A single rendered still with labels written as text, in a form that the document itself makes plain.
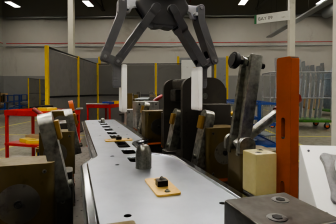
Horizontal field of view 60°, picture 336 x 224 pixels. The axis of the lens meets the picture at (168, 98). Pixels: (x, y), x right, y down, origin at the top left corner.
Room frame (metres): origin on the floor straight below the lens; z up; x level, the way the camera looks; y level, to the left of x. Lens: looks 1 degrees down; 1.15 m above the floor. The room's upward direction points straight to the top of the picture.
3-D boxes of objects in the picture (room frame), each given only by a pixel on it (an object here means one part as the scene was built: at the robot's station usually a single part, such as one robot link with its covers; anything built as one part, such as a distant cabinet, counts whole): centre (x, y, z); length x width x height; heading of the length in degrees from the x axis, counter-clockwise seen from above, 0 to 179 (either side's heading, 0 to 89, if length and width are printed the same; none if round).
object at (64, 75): (7.01, 2.17, 1.00); 3.44 x 0.14 x 2.00; 178
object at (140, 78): (8.65, 0.36, 1.00); 3.64 x 0.14 x 2.00; 88
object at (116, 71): (0.43, 0.08, 1.18); 0.03 x 0.01 x 0.05; 108
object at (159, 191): (0.46, 0.01, 1.01); 0.08 x 0.04 x 0.01; 18
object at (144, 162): (0.58, 0.05, 1.02); 0.03 x 0.03 x 0.07
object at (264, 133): (5.83, -1.64, 0.47); 1.20 x 0.80 x 0.95; 0
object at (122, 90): (0.44, 0.07, 1.16); 0.03 x 0.01 x 0.07; 18
